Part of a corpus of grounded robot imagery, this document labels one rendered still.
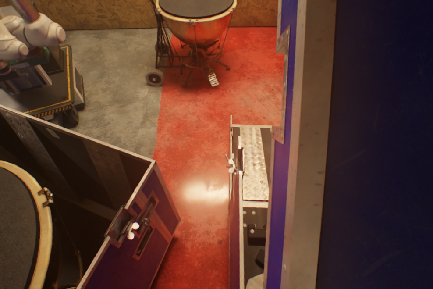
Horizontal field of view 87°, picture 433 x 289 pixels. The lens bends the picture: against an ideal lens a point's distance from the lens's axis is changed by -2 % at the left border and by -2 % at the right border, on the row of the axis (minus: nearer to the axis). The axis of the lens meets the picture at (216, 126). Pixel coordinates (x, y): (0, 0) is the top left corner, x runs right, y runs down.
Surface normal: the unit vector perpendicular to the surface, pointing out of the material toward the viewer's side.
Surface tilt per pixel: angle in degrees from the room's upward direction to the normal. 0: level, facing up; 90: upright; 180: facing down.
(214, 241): 0
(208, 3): 0
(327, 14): 42
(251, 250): 0
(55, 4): 90
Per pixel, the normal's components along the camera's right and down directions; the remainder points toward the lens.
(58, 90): 0.00, -0.60
